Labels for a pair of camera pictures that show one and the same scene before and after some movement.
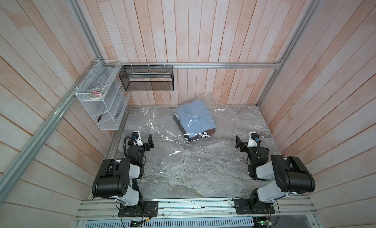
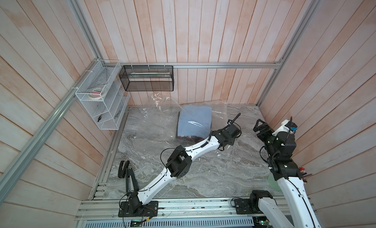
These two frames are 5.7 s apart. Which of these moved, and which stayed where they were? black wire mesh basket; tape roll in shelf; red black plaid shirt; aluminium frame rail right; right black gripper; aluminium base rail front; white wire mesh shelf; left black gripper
Moved: red black plaid shirt; right black gripper; left black gripper
Stayed: black wire mesh basket; aluminium base rail front; white wire mesh shelf; aluminium frame rail right; tape roll in shelf
